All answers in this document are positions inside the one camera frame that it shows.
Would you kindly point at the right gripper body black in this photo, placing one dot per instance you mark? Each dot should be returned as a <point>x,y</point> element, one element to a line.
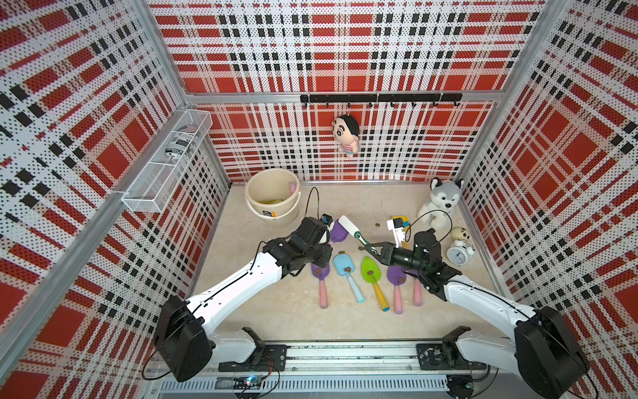
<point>405,258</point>

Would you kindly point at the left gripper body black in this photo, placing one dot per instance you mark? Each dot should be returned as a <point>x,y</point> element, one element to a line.
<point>318,255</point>

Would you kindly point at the light blue trowel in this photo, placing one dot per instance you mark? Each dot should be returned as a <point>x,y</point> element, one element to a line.
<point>345,267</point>

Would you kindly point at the green white scrub brush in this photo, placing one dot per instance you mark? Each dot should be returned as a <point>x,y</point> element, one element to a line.
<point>352,229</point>

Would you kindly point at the green trowel wooden handle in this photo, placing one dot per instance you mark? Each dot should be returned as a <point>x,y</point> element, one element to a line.
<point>273,201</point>

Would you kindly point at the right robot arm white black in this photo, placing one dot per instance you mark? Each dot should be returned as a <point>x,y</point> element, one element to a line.
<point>537,344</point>

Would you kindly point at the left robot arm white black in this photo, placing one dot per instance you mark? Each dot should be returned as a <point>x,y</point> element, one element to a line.
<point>186,334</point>

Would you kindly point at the purple pointed trowel rightmost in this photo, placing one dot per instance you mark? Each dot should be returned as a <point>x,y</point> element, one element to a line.
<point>417,291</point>

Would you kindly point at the cream plastic bucket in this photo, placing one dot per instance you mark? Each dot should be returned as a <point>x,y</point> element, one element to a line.
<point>268,185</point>

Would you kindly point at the skull alarm clock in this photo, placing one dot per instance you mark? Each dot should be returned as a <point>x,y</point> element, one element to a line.
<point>462,249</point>

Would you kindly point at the husky plush toy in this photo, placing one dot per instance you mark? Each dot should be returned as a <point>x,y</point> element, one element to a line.
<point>444,197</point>

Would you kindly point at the cartoon boy plush doll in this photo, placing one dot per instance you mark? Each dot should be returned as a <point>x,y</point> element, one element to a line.
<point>347,132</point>

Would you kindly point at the can on shelf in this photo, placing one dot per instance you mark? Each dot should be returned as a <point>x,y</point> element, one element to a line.
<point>179,144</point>

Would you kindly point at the green pointed trowel yellow handle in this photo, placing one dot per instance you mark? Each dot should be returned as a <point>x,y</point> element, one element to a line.
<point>372,275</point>

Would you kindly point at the purple pointed trowel pink handle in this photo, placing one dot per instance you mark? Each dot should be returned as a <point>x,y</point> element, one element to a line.
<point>397,277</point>

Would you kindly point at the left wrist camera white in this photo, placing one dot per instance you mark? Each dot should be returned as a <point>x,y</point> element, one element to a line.
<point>329,223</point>

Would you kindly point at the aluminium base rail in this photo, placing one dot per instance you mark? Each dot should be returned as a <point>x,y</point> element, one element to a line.
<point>386,368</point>

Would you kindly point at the black hook rail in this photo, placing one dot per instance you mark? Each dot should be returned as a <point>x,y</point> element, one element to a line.
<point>382,97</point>

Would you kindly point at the clear wall shelf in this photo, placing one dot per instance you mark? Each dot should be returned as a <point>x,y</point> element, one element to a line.
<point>154,187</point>

